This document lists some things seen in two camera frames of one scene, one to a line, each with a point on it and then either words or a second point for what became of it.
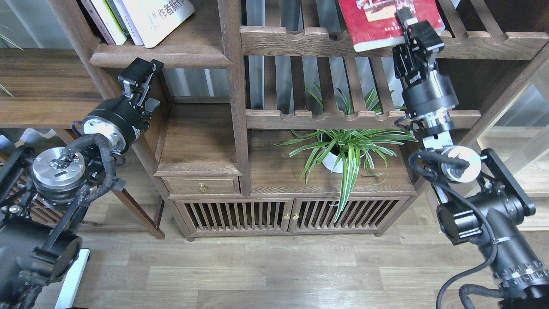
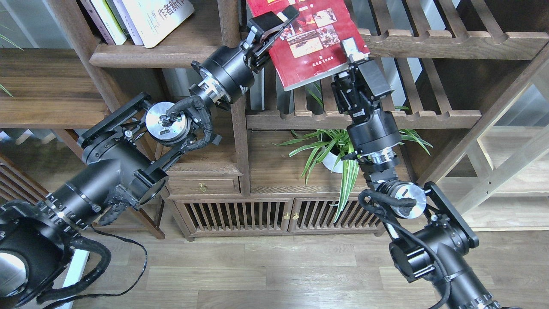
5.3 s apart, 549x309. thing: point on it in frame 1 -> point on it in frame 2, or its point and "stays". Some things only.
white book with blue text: (153, 19) stays
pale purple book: (103, 31) -> (125, 21)
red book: (372, 24) -> (311, 46)
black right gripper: (426, 90) -> (360, 89)
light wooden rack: (520, 143) stays
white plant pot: (330, 160) stays
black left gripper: (120, 120) -> (226, 72)
